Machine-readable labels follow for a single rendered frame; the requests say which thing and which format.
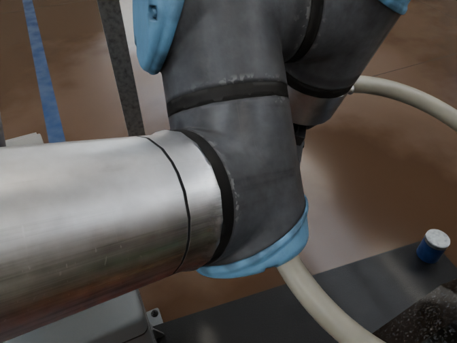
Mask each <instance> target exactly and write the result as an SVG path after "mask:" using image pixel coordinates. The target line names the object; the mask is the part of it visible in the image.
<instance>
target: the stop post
mask: <svg viewBox="0 0 457 343"><path fill-rule="evenodd" d="M97 4H98V8H99V13H100V16H101V22H102V25H103V30H104V34H105V38H106V42H107V47H108V50H109V56H110V59H111V62H112V68H113V71H114V77H115V80H116V85H117V89H118V94H119V97H120V102H121V106H122V111H123V114H124V119H125V123H126V128H127V131H128V135H129V137H132V136H141V135H146V134H145V130H144V126H143V120H142V115H141V109H140V105H139V99H138V95H137V88H136V84H135V78H134V74H133V68H132V63H131V57H130V53H129V47H128V43H127V39H126V32H125V28H124V22H123V18H122V12H121V7H120V1H119V0H97Z"/></svg>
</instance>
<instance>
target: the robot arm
mask: <svg viewBox="0 0 457 343"><path fill-rule="evenodd" d="M410 1H411V0H133V31H134V39H135V45H136V48H137V58H138V61H139V64H140V66H141V68H142V69H143V70H144V71H146V72H148V73H149V74H151V75H156V74H158V73H159V72H161V73H162V79H163V87H164V92H165V99H166V106H167V114H168V117H169V125H170V130H162V131H158V132H155V133H153V134H152V135H141V136H132V137H115V138H107V139H97V140H81V141H72V142H56V143H47V144H31V145H21V146H6V143H5V136H4V132H3V125H2V120H1V113H0V343H3V342H6V341H8V340H11V339H13V338H16V337H18V336H21V335H23V334H25V333H28V332H30V331H33V330H35V329H39V328H40V327H43V326H46V325H49V324H50V323H53V322H56V321H59V320H61V319H63V318H66V317H68V316H71V315H73V314H76V313H78V312H81V311H83V310H86V309H88V308H91V307H93V306H96V305H99V304H102V303H103V302H106V301H109V300H111V299H113V298H116V297H119V296H121V295H124V294H126V293H129V292H131V291H134V290H136V289H139V288H141V287H144V286H146V285H149V284H152V283H153V282H156V281H159V280H162V279H163V278H166V277H169V276H172V275H174V274H176V273H179V272H190V271H195V270H196V271H197V272H198V273H200V274H201V275H203V276H207V277H210V278H240V277H244V276H251V275H254V274H259V273H262V272H264V271H265V269H266V268H271V267H279V266H281V265H283V264H285V263H287V262H289V261H290V260H292V259H293V258H295V257H296V256H297V255H298V254H299V253H300V252H301V251H302V250H303V249H304V247H305V245H306V243H307V241H308V237H309V228H308V222H307V213H308V209H309V205H308V200H307V198H306V196H305V195H304V192H303V184H302V179H301V170H300V165H301V157H302V151H303V148H304V144H305V141H304V139H305V133H306V129H310V128H312V127H314V126H316V125H319V124H322V123H325V122H326V121H327V120H329V119H330V118H331V117H332V115H333V114H334V113H335V111H336V110H337V108H338V107H339V106H340V104H341V102H342V101H343V100H344V98H345V97H346V95H347V94H349V95H351V94H353V92H354V91H355V87H354V86H353V85H354V83H355V82H356V81H357V79H358V78H359V77H360V75H361V73H362V72H363V71H364V69H365V67H366V66H367V65H368V63H369V61H370V60H371V59H372V58H373V56H374V54H375V53H376V52H377V50H378V48H379V47H380V46H381V44H382V42H383V41H384V40H385V38H386V37H387V35H388V34H389V32H390V31H391V29H392V28H393V26H394V25H395V23H396V22H397V20H398V19H399V18H400V16H401V15H404V14H405V13H406V12H407V6H408V4H409V2H410Z"/></svg>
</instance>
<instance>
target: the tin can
mask: <svg viewBox="0 0 457 343"><path fill-rule="evenodd" d="M449 245H450V239H449V237H448V236H447V234H445V233H444V232H442V231H440V230H438V229H430V230H428V231H427V232H426V234H425V236H424V238H423V240H422V241H421V242H420V245H419V246H418V248H417V250H416V253H417V255H418V257H419V258H420V259H421V260H423V261H424V262H426V263H436V262H438V260H439V259H440V257H441V256H442V254H443V253H444V252H445V250H446V249H447V248H448V246H449Z"/></svg>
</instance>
